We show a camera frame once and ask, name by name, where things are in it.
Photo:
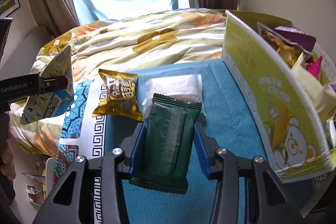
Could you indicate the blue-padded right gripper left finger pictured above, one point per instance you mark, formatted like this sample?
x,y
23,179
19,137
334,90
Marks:
x,y
91,190

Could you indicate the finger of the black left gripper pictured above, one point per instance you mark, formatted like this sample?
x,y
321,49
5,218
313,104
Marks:
x,y
51,84

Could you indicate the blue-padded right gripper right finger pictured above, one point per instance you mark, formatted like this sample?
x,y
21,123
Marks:
x,y
266,199

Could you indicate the white triangular snack bag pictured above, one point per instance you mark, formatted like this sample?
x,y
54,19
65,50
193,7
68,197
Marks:
x,y
57,92

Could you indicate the gold brown snack bag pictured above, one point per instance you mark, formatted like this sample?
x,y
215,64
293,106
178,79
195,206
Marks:
x,y
120,98

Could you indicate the dark green snack packet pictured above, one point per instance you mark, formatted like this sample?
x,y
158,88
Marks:
x,y
168,144

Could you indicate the person's left hand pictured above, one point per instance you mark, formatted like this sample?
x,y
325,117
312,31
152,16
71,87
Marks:
x,y
8,166

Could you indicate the grey bed headboard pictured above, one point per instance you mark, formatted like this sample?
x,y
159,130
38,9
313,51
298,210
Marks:
x,y
22,58

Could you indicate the teal patterned blanket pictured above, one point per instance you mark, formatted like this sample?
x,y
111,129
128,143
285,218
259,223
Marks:
x,y
227,119

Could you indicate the floral striped duvet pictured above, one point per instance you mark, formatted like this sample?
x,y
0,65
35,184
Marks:
x,y
169,37

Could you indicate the framed house picture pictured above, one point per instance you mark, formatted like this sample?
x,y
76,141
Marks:
x,y
8,7

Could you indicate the yellow-green cardboard box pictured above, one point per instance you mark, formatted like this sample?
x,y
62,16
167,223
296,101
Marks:
x,y
289,126

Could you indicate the pale yellow snack bag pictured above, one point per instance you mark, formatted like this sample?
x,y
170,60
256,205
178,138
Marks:
x,y
323,100

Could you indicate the clear white tissue pack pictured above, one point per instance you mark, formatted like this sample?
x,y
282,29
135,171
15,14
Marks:
x,y
183,87

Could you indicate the orange chips bag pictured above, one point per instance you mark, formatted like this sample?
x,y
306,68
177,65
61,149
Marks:
x,y
288,50

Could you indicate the pink purple snack bag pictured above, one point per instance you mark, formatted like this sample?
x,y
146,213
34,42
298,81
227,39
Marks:
x,y
297,36

